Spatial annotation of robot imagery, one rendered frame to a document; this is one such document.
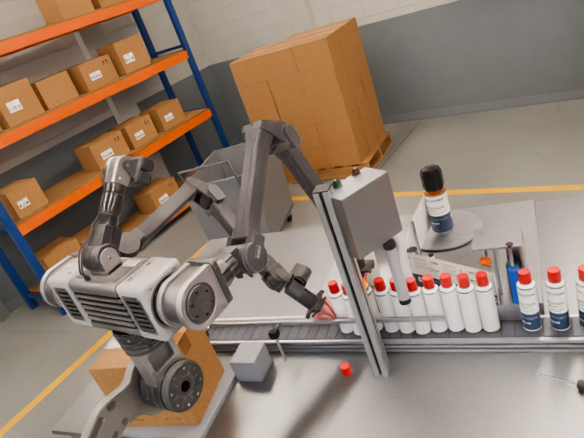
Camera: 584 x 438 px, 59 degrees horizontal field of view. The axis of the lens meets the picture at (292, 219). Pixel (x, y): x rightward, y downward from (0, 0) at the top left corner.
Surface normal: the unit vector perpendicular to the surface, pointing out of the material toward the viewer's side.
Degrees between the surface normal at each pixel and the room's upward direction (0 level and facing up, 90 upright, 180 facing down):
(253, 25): 90
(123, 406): 90
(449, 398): 0
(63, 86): 90
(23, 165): 90
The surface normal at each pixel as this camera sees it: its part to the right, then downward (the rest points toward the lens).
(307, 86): -0.43, 0.52
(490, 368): -0.32, -0.85
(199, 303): 0.81, -0.01
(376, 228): 0.54, 0.20
